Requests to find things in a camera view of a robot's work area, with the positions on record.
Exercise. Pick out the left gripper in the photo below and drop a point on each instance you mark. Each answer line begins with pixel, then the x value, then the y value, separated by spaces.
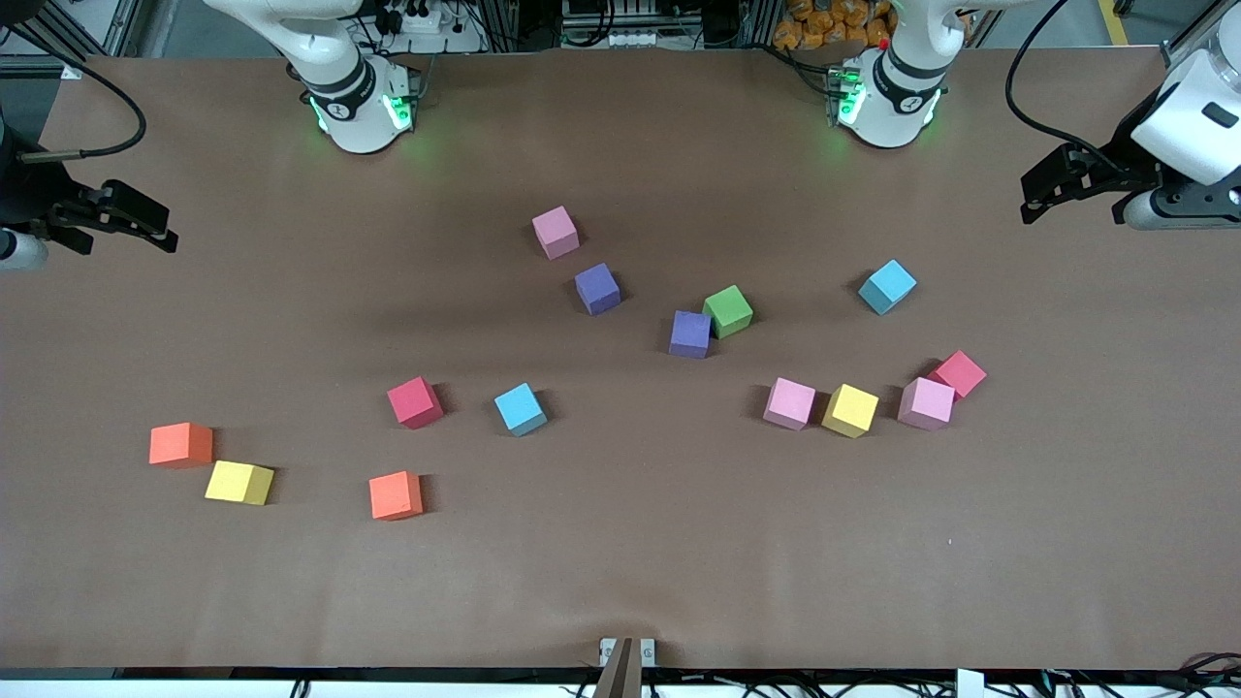
pixel 1128 171

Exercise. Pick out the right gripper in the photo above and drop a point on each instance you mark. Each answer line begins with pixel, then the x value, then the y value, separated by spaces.
pixel 27 194

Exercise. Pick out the red foam block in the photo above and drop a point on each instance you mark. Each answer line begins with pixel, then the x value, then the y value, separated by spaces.
pixel 962 372
pixel 415 402

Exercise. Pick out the green foam block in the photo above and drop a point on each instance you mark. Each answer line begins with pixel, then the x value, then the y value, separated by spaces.
pixel 727 311

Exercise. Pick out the orange foam block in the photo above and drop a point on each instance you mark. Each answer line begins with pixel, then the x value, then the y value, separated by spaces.
pixel 396 495
pixel 180 445

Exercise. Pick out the purple foam block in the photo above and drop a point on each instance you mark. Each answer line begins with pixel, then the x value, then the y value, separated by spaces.
pixel 690 334
pixel 597 289

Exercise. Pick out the mauve pink foam block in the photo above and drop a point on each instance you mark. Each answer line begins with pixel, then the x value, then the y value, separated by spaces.
pixel 556 233

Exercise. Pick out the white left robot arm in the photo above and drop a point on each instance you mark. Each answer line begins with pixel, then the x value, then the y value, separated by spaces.
pixel 892 97

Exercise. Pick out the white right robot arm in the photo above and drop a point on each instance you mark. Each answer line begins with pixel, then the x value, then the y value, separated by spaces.
pixel 354 92

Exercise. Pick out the blue foam block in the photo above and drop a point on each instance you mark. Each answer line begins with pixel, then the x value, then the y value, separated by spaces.
pixel 887 287
pixel 521 409

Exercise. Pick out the bag of orange items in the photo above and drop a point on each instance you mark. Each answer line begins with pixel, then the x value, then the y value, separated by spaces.
pixel 824 21

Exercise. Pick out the yellow foam block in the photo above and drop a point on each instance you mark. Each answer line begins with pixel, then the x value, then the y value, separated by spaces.
pixel 239 482
pixel 850 410

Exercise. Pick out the white power strip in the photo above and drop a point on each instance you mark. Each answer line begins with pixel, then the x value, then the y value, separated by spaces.
pixel 427 21

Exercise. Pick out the white electronics box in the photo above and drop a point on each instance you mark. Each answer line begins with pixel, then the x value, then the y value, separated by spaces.
pixel 611 37

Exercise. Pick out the large table cover sheet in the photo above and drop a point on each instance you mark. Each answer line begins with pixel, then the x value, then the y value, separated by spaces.
pixel 620 562

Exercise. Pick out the aluminium frame rail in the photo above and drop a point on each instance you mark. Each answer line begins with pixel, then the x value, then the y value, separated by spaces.
pixel 116 24

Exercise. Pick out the metal edge bracket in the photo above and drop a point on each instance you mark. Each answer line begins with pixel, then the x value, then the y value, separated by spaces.
pixel 648 651

